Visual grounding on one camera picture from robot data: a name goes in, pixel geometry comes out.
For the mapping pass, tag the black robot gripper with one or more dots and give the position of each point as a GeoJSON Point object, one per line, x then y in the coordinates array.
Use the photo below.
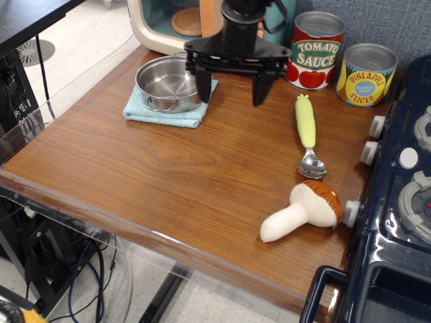
{"type": "Point", "coordinates": [236, 51]}

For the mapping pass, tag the plush mushroom toy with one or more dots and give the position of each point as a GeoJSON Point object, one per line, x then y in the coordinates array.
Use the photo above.
{"type": "Point", "coordinates": [311, 202]}

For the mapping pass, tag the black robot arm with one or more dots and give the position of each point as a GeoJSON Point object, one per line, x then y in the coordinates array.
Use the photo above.
{"type": "Point", "coordinates": [247, 15]}

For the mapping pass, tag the stainless steel pot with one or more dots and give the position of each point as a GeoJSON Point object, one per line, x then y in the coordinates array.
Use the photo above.
{"type": "Point", "coordinates": [167, 86]}

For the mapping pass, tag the toy microwave oven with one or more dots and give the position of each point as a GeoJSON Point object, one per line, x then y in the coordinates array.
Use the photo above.
{"type": "Point", "coordinates": [165, 26]}

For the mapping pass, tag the tomato sauce can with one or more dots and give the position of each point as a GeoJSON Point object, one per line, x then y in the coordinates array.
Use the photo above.
{"type": "Point", "coordinates": [316, 43]}

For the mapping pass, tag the light blue folded cloth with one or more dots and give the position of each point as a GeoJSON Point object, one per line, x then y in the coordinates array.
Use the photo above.
{"type": "Point", "coordinates": [136, 110]}

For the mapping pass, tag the pineapple slices can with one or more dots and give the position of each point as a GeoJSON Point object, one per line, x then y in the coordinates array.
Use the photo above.
{"type": "Point", "coordinates": [366, 74]}

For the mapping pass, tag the white stove knob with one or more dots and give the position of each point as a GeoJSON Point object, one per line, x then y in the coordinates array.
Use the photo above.
{"type": "Point", "coordinates": [350, 213]}
{"type": "Point", "coordinates": [376, 126]}
{"type": "Point", "coordinates": [369, 152]}

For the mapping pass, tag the black table leg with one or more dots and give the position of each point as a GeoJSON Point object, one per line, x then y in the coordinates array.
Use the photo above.
{"type": "Point", "coordinates": [164, 295]}

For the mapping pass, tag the black side desk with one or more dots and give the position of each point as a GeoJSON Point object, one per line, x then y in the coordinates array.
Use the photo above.
{"type": "Point", "coordinates": [20, 22]}

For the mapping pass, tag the dark blue toy stove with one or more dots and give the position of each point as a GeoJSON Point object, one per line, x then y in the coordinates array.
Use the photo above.
{"type": "Point", "coordinates": [388, 275]}

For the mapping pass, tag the spoon with green handle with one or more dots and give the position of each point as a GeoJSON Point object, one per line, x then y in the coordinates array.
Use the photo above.
{"type": "Point", "coordinates": [310, 165]}

